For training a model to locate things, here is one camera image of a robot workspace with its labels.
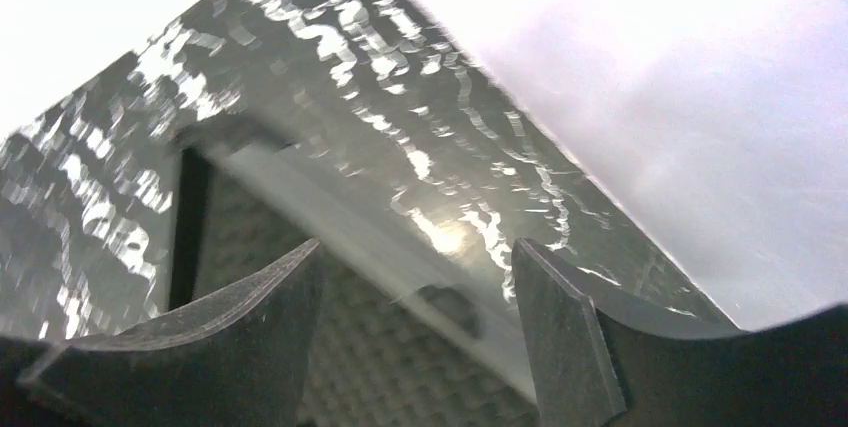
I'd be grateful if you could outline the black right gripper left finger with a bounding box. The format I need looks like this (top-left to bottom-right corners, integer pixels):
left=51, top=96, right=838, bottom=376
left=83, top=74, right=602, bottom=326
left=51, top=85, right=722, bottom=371
left=1, top=239, right=325, bottom=426

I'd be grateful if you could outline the black poker set case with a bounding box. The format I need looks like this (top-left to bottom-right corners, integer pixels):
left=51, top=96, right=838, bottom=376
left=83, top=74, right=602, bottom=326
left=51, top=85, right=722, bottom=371
left=169, top=119, right=538, bottom=426

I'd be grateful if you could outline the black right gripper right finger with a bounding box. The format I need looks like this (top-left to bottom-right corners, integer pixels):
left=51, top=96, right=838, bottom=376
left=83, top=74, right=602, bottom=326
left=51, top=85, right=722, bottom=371
left=512, top=239, right=847, bottom=426

